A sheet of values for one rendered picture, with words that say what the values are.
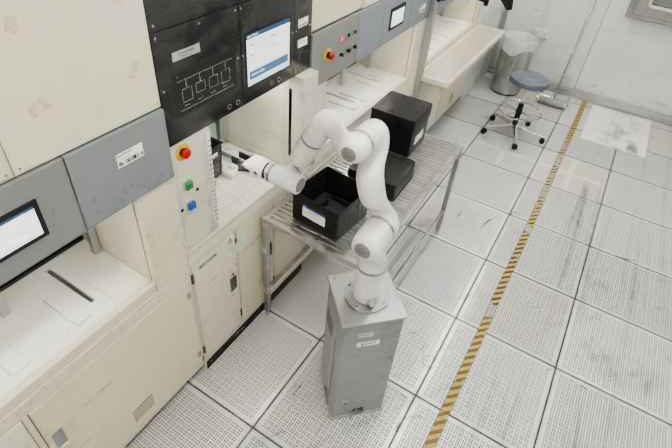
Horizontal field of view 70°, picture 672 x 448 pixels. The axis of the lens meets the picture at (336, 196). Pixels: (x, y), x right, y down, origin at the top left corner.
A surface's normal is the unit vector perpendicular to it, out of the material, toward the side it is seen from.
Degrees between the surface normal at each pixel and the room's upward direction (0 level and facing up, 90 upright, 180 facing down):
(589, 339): 0
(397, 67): 90
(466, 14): 90
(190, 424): 0
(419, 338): 0
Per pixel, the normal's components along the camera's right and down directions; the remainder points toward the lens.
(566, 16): -0.52, 0.51
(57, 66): 0.85, 0.37
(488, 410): 0.07, -0.78
